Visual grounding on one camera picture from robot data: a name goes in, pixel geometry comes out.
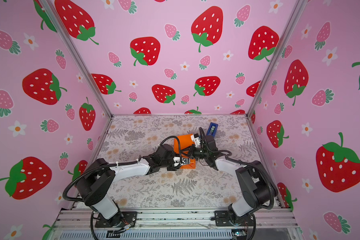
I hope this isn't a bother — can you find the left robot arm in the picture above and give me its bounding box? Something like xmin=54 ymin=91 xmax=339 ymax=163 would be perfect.
xmin=75 ymin=144 xmax=190 ymax=221

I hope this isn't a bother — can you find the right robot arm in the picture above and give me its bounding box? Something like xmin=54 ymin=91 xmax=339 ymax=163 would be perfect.
xmin=181 ymin=134 xmax=278 ymax=221

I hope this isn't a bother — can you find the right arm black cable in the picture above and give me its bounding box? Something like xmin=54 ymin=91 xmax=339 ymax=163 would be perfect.
xmin=198 ymin=126 xmax=277 ymax=211

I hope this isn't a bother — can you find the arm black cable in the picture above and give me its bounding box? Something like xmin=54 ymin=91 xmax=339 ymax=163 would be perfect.
xmin=198 ymin=126 xmax=277 ymax=211
xmin=62 ymin=135 xmax=184 ymax=202

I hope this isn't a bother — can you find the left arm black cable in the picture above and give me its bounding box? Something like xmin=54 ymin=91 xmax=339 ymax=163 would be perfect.
xmin=62 ymin=135 xmax=184 ymax=202

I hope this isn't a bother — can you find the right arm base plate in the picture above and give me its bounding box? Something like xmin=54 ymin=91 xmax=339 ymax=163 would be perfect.
xmin=210 ymin=211 xmax=256 ymax=227

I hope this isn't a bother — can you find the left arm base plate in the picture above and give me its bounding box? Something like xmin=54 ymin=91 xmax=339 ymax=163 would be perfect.
xmin=95 ymin=211 xmax=138 ymax=228

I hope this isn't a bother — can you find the aluminium front rail frame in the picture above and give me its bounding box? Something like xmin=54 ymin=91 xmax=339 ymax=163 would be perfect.
xmin=44 ymin=207 xmax=304 ymax=240

